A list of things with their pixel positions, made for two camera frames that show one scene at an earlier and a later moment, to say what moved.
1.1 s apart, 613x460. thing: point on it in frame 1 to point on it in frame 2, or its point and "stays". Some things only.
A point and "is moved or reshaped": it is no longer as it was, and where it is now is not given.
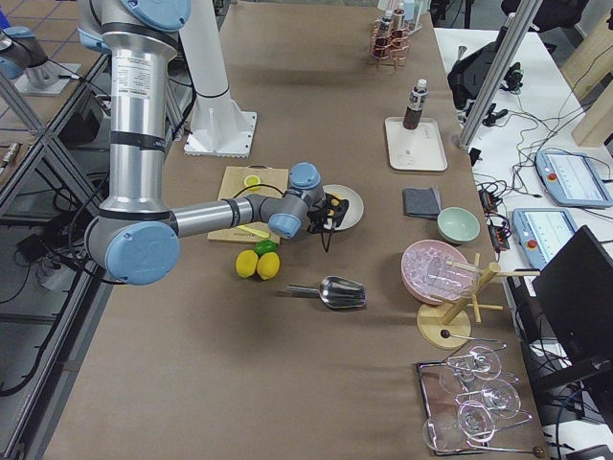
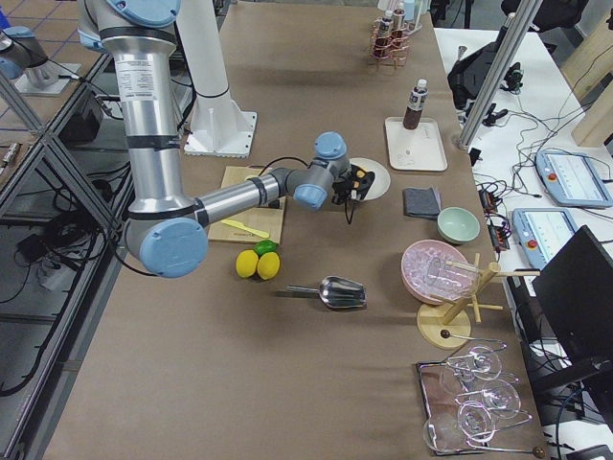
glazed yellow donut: (333, 202) is moved or reshaped
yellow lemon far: (246, 263) stays
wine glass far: (484, 360) stays
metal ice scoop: (338, 291) stays
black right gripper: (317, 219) to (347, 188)
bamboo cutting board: (242, 180) stays
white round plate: (355, 210) to (381, 183)
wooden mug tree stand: (443, 325) stays
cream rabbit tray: (419, 149) stays
